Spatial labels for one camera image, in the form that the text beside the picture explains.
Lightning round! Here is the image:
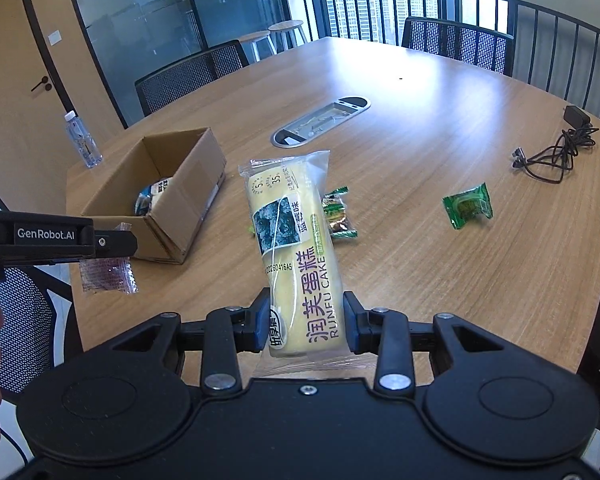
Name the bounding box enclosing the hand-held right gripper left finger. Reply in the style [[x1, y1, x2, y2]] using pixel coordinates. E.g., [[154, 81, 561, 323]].
[[97, 287, 274, 395]]

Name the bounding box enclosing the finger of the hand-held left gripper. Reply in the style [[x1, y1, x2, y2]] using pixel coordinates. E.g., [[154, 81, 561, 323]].
[[93, 229, 139, 261]]

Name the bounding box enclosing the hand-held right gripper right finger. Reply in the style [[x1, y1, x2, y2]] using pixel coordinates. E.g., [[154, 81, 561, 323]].
[[343, 290, 519, 395]]

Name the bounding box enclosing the clear brown round cake packet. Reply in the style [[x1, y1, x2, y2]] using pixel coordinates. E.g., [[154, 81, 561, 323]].
[[78, 222, 140, 295]]

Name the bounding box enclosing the blue snack packet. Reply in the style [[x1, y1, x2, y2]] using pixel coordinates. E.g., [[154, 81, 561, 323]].
[[133, 184, 156, 217]]

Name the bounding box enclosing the yellow cake roll packet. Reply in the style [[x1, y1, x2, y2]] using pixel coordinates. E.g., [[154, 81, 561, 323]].
[[237, 148, 371, 379]]

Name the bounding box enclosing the cardboard box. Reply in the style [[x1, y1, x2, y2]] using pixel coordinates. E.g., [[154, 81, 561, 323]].
[[81, 127, 228, 265]]

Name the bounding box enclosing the black mesh office chair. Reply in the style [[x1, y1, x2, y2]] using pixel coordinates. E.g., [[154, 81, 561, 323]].
[[0, 265, 76, 397], [134, 39, 251, 117], [401, 15, 515, 77]]

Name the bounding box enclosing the clear plastic water bottle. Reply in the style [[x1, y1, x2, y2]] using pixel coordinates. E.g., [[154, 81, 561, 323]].
[[63, 109, 104, 170]]

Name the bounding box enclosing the green mixed nut packet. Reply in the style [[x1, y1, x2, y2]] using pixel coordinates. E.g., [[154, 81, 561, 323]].
[[247, 186, 360, 241]]

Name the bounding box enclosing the wooden door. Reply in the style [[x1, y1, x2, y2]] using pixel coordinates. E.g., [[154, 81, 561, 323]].
[[0, 0, 71, 212]]

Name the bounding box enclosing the green round cake packet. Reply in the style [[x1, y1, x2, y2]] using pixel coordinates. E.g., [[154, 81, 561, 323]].
[[442, 182, 495, 231]]

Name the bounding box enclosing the round wooden stool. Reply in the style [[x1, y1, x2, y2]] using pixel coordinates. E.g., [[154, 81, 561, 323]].
[[238, 30, 277, 63], [268, 19, 309, 52]]

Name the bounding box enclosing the black metal railing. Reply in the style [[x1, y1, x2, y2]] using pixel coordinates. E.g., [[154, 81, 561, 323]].
[[292, 0, 600, 128]]

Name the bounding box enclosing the grey oval table cable port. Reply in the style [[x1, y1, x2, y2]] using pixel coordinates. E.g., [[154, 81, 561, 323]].
[[271, 93, 372, 150]]

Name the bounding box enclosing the black power adapter with cable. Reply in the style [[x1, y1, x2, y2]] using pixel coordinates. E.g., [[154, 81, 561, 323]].
[[510, 104, 600, 185]]

